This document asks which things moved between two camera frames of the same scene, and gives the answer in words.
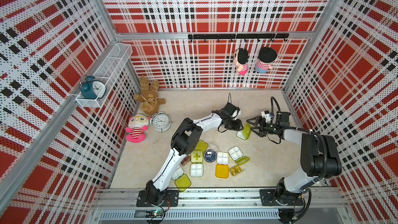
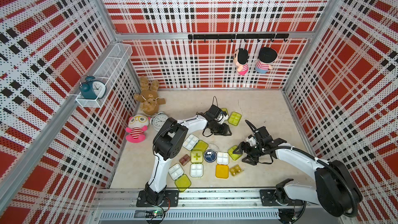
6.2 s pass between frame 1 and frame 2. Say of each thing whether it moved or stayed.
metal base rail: stayed
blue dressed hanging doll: stayed
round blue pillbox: stayed
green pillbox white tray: moved
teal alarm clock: stayed
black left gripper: moved
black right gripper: moved
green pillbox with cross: stayed
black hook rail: stayed
